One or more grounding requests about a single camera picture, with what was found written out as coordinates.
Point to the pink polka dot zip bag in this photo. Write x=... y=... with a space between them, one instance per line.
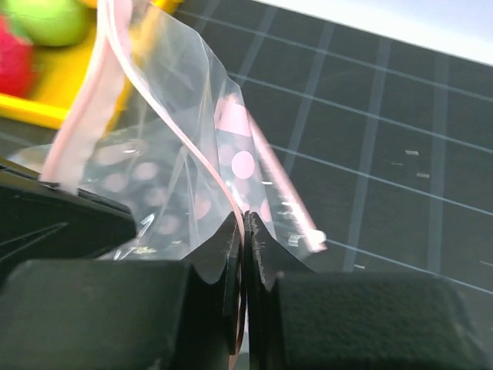
x=159 y=126

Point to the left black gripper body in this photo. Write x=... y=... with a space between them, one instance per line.
x=41 y=221

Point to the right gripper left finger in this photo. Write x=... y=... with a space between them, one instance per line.
x=128 y=314

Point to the green cabbage toy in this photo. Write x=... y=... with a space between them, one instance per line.
x=50 y=23

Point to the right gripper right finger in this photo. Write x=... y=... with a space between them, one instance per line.
x=301 y=319

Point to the black grid cutting mat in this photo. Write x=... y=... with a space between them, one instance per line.
x=388 y=146

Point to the red dragon fruit toy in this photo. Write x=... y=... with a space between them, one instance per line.
x=18 y=70

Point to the yellow plastic tray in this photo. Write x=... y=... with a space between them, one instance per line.
x=60 y=74

